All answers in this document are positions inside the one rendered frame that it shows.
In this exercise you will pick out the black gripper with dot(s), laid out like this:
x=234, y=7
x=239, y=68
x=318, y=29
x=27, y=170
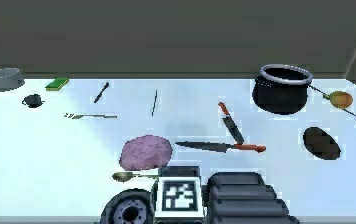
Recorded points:
x=129, y=208

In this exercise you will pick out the olive metal spoon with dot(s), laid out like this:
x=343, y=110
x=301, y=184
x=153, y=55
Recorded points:
x=123, y=176

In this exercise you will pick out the purple lumpy blob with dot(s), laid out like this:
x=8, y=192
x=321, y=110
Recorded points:
x=146, y=152

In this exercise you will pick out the grey metal fork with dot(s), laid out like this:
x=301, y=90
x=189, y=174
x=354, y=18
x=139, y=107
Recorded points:
x=92, y=116

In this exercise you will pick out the thin dark pencil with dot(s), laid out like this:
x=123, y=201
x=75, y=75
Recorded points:
x=154, y=102

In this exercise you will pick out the black butter knife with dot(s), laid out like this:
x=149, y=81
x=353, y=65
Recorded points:
x=101, y=92

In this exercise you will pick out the green yellow sponge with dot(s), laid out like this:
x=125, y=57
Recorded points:
x=57, y=84

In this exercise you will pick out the grey pan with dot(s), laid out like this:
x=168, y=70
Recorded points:
x=4, y=79

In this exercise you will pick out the large black pot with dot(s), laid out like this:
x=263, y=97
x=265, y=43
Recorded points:
x=281, y=91

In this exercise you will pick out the dark oval plate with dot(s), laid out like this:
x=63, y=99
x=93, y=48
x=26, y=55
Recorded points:
x=321, y=143

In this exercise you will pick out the orange round potato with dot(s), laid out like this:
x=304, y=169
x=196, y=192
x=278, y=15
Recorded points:
x=341, y=99

